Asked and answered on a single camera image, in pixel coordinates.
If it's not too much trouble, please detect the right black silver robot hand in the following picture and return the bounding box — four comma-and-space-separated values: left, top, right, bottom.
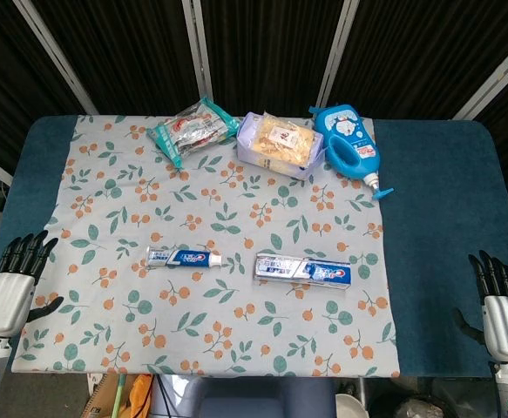
453, 250, 508, 363

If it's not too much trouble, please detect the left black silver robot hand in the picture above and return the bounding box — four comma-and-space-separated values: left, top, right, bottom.
0, 230, 65, 339

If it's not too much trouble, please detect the silver blue toothpaste box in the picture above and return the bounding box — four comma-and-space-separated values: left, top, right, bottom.
253, 253, 353, 294

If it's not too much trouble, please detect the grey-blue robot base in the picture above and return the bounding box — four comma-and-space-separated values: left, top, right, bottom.
151, 374, 337, 418

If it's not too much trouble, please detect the white blue toothpaste tube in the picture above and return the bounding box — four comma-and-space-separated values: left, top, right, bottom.
145, 246, 223, 268

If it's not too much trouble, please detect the dark teal table cover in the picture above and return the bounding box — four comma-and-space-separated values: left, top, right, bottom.
0, 113, 508, 379

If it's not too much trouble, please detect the green stick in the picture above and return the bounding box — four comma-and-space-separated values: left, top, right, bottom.
111, 374, 128, 418

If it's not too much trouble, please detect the orange bag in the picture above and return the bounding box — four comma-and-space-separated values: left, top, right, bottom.
130, 374, 153, 418

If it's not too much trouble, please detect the white bowl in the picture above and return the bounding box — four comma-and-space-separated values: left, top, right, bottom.
335, 393, 368, 418

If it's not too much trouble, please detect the floral orange fruit tablecloth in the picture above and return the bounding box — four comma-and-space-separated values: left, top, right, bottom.
11, 113, 402, 378

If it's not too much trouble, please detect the blue pump bottle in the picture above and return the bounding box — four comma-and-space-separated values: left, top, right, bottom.
308, 103, 395, 201

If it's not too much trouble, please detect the teal silver snack packet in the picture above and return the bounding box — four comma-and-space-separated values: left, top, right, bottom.
146, 96, 241, 170

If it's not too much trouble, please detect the clear bag of chips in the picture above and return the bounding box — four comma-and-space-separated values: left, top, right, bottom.
253, 111, 316, 167

